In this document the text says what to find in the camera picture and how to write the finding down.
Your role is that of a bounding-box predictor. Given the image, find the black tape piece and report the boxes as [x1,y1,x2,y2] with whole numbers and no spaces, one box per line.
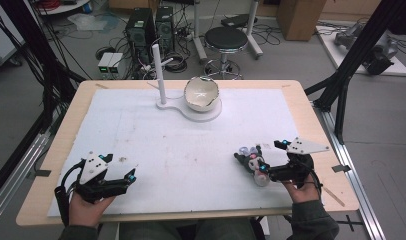
[33,168,53,178]
[331,163,352,174]

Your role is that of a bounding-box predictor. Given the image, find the wooden table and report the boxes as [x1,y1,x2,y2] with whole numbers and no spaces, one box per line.
[15,78,361,228]

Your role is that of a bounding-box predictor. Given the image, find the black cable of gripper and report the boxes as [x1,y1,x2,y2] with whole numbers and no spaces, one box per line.
[307,169,324,202]
[53,158,88,228]

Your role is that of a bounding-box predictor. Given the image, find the aluminium rail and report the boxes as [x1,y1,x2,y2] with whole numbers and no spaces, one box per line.
[0,132,51,229]
[311,100,388,240]

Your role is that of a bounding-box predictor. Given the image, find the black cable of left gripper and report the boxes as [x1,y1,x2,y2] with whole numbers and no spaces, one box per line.
[53,158,88,228]

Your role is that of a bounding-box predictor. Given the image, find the round white table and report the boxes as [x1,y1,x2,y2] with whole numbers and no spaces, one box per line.
[33,0,93,17]

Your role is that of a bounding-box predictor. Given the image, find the white metal table leg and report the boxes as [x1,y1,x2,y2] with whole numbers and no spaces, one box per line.
[244,0,264,61]
[190,0,209,65]

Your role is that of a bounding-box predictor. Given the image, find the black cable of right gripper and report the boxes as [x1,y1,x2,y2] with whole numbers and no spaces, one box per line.
[307,169,324,202]

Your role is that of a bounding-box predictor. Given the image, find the white foam board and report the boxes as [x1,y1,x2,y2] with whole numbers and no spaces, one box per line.
[46,87,326,218]

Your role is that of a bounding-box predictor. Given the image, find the black round stool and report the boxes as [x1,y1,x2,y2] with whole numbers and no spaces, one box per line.
[203,25,250,81]

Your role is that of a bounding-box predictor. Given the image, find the grey machine on platform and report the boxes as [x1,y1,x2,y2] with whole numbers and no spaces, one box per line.
[333,22,399,76]

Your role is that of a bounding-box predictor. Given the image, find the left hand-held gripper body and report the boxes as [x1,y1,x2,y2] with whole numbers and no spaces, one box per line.
[73,151,127,205]

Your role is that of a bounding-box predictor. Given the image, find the white eggshell-shaped bowl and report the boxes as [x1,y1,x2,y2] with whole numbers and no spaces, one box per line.
[183,75,221,113]

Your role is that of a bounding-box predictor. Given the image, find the black metal frame with cables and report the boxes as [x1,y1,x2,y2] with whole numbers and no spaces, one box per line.
[0,0,88,202]

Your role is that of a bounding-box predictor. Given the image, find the slim black computer tower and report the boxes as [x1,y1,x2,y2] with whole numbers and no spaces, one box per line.
[154,5,176,53]

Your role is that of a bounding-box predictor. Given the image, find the flat black case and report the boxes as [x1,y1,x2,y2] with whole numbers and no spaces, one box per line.
[220,13,259,29]

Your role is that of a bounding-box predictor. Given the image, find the person's legs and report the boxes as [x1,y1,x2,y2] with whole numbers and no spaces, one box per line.
[118,217,259,240]

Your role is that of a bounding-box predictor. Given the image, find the person's left hand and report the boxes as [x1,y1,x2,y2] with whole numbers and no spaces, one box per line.
[68,191,116,230]

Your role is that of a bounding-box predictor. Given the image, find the clear plastic sheet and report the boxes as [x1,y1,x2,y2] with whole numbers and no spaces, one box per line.
[67,12,121,33]

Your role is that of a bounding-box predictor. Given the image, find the coil of black cables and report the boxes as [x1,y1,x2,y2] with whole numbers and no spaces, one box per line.
[163,52,189,74]

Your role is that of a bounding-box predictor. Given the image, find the large black computer tower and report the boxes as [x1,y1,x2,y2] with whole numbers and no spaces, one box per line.
[124,6,157,66]

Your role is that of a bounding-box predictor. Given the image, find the person's right hand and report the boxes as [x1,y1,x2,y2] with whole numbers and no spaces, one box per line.
[281,179,323,205]

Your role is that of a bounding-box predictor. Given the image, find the black metal frame strut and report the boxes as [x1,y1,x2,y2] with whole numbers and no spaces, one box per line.
[303,0,406,145]

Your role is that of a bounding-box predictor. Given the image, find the white floor platform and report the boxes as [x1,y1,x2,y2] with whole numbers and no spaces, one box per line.
[315,24,406,78]

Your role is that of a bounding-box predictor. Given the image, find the black and pink plush toy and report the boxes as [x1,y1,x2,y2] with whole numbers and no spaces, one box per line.
[233,144,273,188]

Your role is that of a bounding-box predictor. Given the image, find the thin wooden stick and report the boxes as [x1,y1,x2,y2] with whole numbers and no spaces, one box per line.
[320,184,347,208]

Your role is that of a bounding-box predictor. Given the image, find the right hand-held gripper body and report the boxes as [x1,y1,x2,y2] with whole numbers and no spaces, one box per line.
[268,136,331,189]

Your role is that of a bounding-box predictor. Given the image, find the white power supply box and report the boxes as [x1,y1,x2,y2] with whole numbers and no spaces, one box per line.
[107,52,125,76]
[97,51,114,76]

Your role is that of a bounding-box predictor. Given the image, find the brown cardboard box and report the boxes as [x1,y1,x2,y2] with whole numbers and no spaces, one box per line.
[275,0,328,42]

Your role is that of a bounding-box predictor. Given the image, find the white stand with pole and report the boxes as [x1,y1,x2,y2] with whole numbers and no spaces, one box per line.
[151,43,223,124]

